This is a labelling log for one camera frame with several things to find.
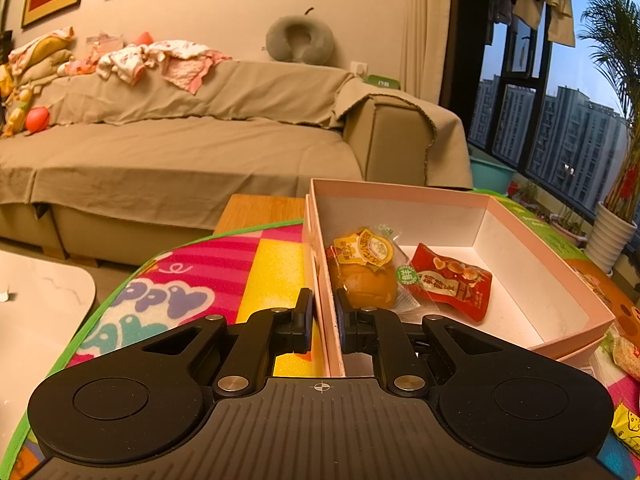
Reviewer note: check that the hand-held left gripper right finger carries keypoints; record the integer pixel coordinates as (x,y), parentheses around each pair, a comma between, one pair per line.
(341,319)

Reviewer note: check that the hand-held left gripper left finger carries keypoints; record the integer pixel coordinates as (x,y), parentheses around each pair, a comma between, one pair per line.
(302,321)

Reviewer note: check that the pink cardboard box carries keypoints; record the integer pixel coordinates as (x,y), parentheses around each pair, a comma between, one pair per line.
(525,305)

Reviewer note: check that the yellow snack packet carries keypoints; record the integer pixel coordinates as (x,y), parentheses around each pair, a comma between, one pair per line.
(627,427)

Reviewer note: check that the bread bun packet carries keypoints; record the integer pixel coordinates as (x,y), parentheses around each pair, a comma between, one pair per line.
(367,285)

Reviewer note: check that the colourful play mat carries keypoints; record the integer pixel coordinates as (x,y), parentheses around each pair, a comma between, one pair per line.
(200,270)

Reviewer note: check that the red snack packet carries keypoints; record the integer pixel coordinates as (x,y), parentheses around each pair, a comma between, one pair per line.
(450,280)

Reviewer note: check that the beige sofa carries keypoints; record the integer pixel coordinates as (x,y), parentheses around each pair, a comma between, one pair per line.
(385,132)

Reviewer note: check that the tan sofa cover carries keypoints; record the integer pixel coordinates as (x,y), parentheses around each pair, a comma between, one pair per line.
(175,160)

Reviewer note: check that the teal plastic basin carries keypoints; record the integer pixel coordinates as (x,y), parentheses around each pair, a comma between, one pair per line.
(490,175)

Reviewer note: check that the green digital clock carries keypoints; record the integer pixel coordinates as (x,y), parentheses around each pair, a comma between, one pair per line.
(384,82)

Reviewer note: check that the small potted plant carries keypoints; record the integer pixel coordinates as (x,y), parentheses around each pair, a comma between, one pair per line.
(567,225)

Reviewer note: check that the white marble table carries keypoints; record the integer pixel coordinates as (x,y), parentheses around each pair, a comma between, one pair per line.
(35,300)

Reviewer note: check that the white ribbed plant pot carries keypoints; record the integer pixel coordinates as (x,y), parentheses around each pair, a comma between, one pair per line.
(607,237)

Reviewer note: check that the grey neck pillow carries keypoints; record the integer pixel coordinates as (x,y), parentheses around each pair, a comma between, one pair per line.
(280,40)

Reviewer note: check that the pile of pink white clothes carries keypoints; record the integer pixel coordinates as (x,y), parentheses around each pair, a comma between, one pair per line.
(165,60)

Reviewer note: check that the black framed window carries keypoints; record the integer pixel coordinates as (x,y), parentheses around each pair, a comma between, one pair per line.
(565,125)

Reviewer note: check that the cream curtain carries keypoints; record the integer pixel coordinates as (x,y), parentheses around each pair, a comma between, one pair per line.
(425,30)

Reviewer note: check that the orange ball toy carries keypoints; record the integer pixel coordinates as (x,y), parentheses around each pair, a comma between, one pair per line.
(38,120)

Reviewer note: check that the yellow plush toy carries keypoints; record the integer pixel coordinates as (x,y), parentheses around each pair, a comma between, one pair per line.
(15,115)

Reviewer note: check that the palm plant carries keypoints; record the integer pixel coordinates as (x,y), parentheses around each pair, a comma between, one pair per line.
(617,40)

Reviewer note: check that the dark framed picture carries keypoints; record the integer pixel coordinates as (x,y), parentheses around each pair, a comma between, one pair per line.
(3,12)

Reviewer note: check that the white wall socket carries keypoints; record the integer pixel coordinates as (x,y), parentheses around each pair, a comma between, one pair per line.
(359,70)

